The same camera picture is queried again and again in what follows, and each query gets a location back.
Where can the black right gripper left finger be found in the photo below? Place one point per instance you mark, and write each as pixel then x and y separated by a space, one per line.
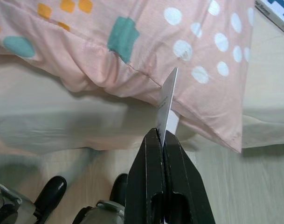
pixel 144 175

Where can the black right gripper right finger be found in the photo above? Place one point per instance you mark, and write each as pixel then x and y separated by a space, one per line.
pixel 186 172

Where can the white printed paper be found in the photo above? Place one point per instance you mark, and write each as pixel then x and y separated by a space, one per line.
pixel 167 98

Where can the pink patterned pillow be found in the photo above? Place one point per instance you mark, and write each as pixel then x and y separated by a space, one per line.
pixel 109 46

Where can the mattress with cream sheet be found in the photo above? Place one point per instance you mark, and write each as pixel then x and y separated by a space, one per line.
pixel 50 112

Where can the white book with blue print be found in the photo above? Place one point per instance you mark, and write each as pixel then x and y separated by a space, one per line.
pixel 277 9

